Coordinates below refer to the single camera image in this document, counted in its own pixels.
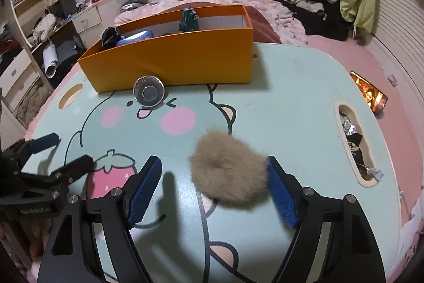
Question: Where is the smartphone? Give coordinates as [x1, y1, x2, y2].
[350, 71, 388, 116]

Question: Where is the beige garment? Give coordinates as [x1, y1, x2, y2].
[286, 0, 325, 16]

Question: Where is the blue packet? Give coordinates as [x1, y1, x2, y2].
[116, 31, 154, 47]

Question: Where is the maroon cushion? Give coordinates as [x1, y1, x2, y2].
[247, 6, 282, 44]

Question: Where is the white paper roll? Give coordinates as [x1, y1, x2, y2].
[42, 43, 61, 77]

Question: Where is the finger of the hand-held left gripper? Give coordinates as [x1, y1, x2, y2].
[13, 133, 62, 158]
[20, 155, 95, 188]

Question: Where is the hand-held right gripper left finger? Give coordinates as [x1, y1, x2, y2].
[36, 155, 164, 283]

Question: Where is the white drawer unit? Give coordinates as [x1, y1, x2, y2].
[0, 47, 37, 111]

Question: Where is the beige furry scrunchie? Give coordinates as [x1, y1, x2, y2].
[188, 129, 270, 206]

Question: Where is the white drawer cabinet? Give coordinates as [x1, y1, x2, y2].
[72, 3, 103, 35]

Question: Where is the orange cardboard box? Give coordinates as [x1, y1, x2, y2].
[77, 5, 255, 93]

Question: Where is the white louvered wardrobe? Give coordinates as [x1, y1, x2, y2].
[371, 0, 424, 105]

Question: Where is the black clothes pile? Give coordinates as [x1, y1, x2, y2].
[275, 0, 355, 41]

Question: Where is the dark teal toy car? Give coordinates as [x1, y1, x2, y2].
[179, 7, 200, 32]

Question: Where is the beige fuzzy blanket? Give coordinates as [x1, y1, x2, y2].
[15, 82, 55, 119]

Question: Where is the small black item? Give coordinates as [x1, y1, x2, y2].
[348, 134, 368, 167]

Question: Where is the beige bag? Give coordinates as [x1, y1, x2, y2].
[31, 14, 57, 45]

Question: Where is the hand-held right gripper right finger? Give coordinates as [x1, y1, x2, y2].
[267, 155, 386, 283]

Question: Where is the black satin lace cloth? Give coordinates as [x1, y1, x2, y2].
[101, 27, 121, 49]

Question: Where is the dark grey bag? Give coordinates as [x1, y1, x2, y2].
[120, 0, 150, 12]

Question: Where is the black box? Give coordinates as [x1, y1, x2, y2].
[58, 0, 77, 16]

